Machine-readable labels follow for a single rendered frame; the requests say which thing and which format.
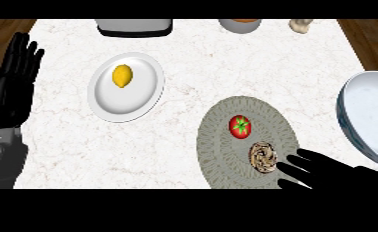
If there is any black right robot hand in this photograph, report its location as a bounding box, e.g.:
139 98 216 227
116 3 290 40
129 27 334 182
275 148 378 190

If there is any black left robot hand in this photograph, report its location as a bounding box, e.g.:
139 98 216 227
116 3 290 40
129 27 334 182
0 31 46 130

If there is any brown swirled cupcake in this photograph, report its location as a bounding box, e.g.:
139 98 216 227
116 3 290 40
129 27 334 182
247 141 280 175

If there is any pale blue bowl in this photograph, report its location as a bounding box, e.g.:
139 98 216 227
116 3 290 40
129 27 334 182
336 70 378 164

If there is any grey round woven placemat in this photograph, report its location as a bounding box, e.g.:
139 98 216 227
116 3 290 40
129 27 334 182
196 95 302 190

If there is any yellow lemon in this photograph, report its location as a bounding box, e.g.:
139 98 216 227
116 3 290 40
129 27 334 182
111 63 135 89

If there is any white oval plate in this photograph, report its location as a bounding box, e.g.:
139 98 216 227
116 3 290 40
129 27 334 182
88 51 166 124

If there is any red tomato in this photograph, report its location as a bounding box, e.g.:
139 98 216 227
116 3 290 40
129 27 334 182
228 114 253 140

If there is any grey and black appliance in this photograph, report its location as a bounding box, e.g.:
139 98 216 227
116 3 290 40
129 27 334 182
95 19 175 38

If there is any beige garlic bulb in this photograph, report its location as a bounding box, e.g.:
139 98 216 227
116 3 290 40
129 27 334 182
289 19 315 35

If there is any grey cup with orange content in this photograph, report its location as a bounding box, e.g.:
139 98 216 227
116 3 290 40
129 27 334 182
218 19 263 35

